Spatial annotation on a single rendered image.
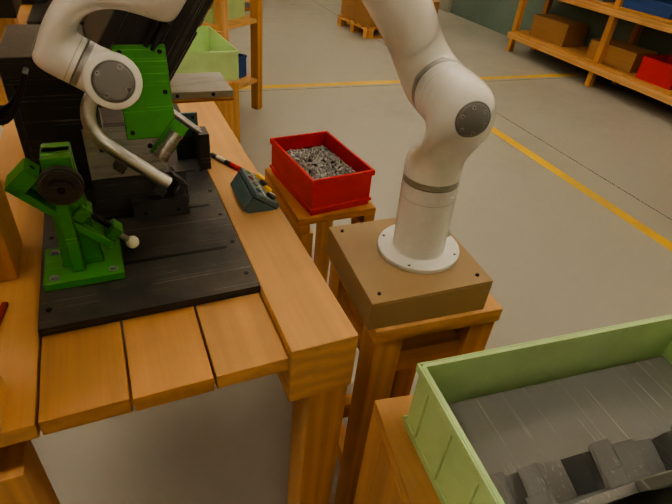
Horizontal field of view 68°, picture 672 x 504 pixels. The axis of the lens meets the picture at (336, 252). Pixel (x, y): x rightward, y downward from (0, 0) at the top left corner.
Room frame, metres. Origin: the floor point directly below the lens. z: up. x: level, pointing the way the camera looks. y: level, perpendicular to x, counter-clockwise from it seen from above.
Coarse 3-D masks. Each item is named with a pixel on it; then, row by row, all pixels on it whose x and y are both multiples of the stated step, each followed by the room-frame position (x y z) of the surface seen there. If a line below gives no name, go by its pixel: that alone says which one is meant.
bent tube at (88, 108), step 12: (84, 96) 0.97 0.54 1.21; (84, 108) 0.96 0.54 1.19; (84, 120) 0.96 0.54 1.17; (96, 120) 0.97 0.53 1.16; (96, 132) 0.96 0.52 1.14; (96, 144) 0.95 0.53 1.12; (108, 144) 0.96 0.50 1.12; (120, 156) 0.96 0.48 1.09; (132, 156) 0.98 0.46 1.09; (132, 168) 0.97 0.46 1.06; (144, 168) 0.98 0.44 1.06; (156, 168) 1.00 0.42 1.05; (156, 180) 0.98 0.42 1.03; (168, 180) 0.99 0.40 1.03
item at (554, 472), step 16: (544, 464) 0.44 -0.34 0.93; (560, 464) 0.44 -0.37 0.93; (512, 480) 0.41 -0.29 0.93; (560, 480) 0.42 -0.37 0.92; (640, 480) 0.35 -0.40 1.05; (656, 480) 0.34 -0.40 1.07; (560, 496) 0.40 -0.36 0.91; (576, 496) 0.41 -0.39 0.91; (592, 496) 0.33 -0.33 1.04; (608, 496) 0.33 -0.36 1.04; (624, 496) 0.34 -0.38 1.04
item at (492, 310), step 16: (336, 272) 0.99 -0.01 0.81; (496, 304) 0.89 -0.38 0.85; (432, 320) 0.82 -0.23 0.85; (448, 320) 0.83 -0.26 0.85; (464, 320) 0.84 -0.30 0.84; (480, 320) 0.86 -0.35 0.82; (496, 320) 0.88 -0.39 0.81; (384, 336) 0.77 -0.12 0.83; (400, 336) 0.78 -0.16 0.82; (416, 336) 0.80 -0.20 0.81
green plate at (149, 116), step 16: (112, 48) 1.13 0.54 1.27; (128, 48) 1.15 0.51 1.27; (144, 48) 1.16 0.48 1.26; (160, 48) 1.18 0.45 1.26; (144, 64) 1.15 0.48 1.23; (160, 64) 1.17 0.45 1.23; (144, 80) 1.14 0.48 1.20; (160, 80) 1.16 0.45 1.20; (144, 96) 1.13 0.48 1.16; (160, 96) 1.15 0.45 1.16; (128, 112) 1.11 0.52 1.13; (144, 112) 1.12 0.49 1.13; (160, 112) 1.14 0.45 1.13; (128, 128) 1.10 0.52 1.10; (144, 128) 1.11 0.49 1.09; (160, 128) 1.13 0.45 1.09
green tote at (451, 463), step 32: (640, 320) 0.76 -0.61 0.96; (480, 352) 0.63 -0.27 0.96; (512, 352) 0.64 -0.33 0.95; (544, 352) 0.67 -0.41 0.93; (576, 352) 0.70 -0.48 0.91; (608, 352) 0.73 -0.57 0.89; (640, 352) 0.77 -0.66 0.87; (416, 384) 0.58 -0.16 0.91; (448, 384) 0.60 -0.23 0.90; (480, 384) 0.63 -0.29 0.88; (512, 384) 0.65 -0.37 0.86; (416, 416) 0.56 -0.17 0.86; (448, 416) 0.48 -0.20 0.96; (416, 448) 0.53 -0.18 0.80; (448, 448) 0.47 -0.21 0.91; (448, 480) 0.44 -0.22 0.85; (480, 480) 0.39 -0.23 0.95
